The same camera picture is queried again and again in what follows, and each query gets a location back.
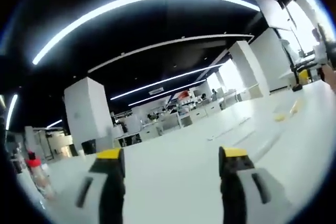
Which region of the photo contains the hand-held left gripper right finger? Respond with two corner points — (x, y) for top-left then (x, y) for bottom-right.
(218, 146), (293, 224)

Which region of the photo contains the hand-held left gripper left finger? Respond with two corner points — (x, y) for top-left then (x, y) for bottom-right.
(56, 148), (126, 224)

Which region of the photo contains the black bin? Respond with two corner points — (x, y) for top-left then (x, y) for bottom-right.
(81, 139), (97, 155)

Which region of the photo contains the wide white square pillar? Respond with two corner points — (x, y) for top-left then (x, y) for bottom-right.
(64, 77), (116, 157)

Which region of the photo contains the clear bottle with red cap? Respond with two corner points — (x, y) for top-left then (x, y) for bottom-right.
(25, 150), (55, 200)

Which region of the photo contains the row of white office desks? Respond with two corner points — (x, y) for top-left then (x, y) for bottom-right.
(112, 95), (238, 147)

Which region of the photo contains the pale yellow stick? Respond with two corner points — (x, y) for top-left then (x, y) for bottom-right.
(288, 98), (306, 116)

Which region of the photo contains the ceiling air vent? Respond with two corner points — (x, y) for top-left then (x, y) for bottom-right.
(148, 86), (165, 96)

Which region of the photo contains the straight ceiling light strip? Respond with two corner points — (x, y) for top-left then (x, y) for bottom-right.
(110, 63), (224, 101)
(128, 78), (208, 107)

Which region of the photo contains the slim white square pillar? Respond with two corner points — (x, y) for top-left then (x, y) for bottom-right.
(228, 40), (271, 102)

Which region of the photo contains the short ceiling light strip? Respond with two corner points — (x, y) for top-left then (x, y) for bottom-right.
(5, 93), (19, 131)

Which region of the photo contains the yellow container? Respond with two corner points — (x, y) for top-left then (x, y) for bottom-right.
(299, 69), (311, 85)

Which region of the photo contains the black stand pole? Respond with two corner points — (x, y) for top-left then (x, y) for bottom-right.
(282, 1), (303, 91)

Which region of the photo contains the white hanging board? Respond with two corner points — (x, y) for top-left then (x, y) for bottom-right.
(247, 0), (294, 31)

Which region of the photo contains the long curved ceiling light strip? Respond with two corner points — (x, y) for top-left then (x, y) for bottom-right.
(31, 0), (261, 66)

